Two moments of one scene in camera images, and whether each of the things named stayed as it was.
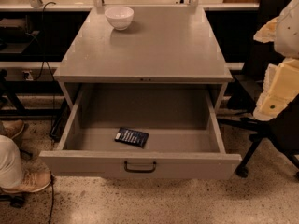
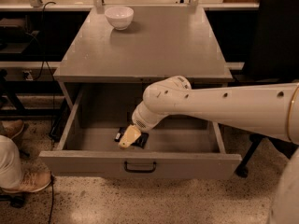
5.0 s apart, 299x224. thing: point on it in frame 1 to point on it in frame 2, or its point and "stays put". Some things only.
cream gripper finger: [267, 32] to [144, 119]
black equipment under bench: [15, 35] stays put
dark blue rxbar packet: [135, 137] stays put
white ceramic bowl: [120, 17] stays put
